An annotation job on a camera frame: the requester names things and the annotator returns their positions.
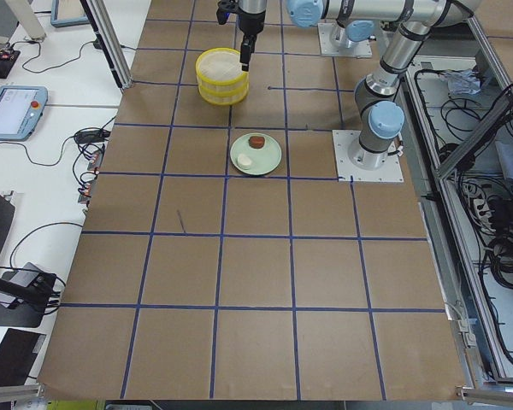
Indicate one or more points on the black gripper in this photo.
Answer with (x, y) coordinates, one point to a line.
(251, 23)

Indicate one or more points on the white steamed bun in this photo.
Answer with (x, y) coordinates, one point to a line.
(244, 161)

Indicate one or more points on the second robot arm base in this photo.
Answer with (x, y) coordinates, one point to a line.
(351, 41)

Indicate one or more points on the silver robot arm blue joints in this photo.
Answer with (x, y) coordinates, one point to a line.
(382, 118)

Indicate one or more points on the white mesh steamer liner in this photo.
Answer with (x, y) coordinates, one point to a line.
(220, 65)

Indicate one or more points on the yellow top steamer layer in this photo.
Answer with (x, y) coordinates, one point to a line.
(212, 83)

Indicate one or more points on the yellow steamer layer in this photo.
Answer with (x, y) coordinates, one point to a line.
(212, 83)
(224, 98)

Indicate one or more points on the yellow bottom steamer layer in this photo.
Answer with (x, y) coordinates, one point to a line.
(224, 98)

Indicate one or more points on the brown round bun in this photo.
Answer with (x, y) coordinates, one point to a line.
(256, 141)

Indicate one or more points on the light green round plate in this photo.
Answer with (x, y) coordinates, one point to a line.
(265, 160)

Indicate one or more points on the black power adapter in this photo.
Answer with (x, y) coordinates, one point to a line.
(91, 136)

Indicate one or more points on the blue teach pendant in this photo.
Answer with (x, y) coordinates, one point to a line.
(21, 107)

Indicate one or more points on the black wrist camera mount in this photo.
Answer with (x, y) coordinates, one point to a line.
(225, 8)

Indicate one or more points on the aluminium frame post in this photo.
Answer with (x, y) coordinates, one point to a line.
(101, 24)

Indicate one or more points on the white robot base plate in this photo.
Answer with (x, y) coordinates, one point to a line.
(354, 164)

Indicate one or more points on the black camera on stand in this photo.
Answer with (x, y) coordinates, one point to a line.
(30, 287)

